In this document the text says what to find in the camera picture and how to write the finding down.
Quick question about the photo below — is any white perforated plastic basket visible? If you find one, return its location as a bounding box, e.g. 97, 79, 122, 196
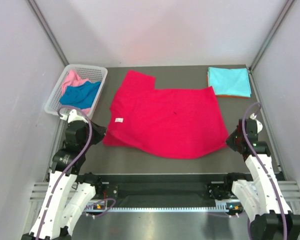
44, 64, 108, 119

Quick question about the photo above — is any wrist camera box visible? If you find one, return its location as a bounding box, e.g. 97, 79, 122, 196
249, 113, 263, 134
60, 109, 88, 124

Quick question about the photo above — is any red t shirt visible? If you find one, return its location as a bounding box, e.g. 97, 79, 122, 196
103, 70, 229, 159

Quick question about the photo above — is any white slotted cable duct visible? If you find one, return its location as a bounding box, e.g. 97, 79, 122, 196
84, 201, 244, 214

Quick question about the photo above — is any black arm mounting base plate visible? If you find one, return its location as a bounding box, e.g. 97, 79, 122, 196
96, 182, 236, 201

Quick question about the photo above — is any folded light blue t shirt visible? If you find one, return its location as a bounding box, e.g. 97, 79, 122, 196
207, 67, 252, 97

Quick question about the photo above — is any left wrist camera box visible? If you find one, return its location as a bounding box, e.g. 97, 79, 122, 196
60, 109, 88, 124

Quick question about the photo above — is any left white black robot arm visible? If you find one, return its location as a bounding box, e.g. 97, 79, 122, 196
21, 120, 106, 240

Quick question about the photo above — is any folded orange t shirt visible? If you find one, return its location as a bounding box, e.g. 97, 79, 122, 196
206, 75, 250, 99

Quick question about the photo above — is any left aluminium frame post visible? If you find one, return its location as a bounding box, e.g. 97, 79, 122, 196
25, 0, 69, 66

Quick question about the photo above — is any pink t shirt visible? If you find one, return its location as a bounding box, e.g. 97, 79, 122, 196
60, 70, 91, 108

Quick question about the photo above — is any right aluminium frame post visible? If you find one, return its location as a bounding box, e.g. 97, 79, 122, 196
248, 0, 296, 73

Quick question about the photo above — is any aluminium frame post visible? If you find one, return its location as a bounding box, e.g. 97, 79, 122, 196
248, 0, 296, 73
25, 0, 69, 66

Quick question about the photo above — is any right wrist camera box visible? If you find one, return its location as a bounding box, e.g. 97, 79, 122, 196
249, 113, 263, 134

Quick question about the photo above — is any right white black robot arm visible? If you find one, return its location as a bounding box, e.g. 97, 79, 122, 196
207, 119, 300, 240

